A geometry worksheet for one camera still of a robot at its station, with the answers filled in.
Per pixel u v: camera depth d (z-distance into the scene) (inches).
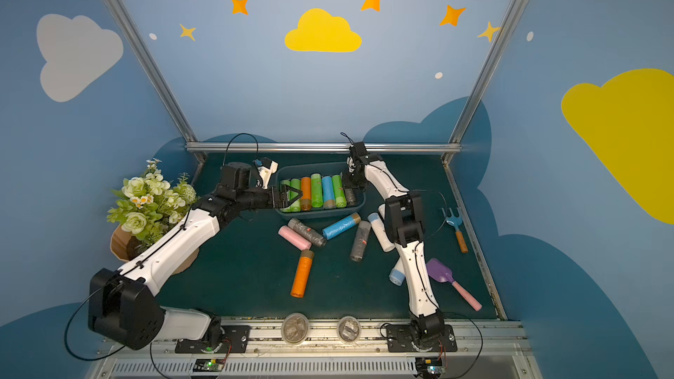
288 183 42.9
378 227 37.7
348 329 28.3
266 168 28.7
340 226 37.7
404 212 27.0
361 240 36.0
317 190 41.1
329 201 39.9
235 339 29.3
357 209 39.1
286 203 27.7
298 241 36.3
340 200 40.3
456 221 38.9
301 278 33.1
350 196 40.9
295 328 28.3
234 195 24.5
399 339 29.3
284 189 27.7
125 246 31.0
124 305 15.9
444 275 33.7
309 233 36.7
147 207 27.7
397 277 33.1
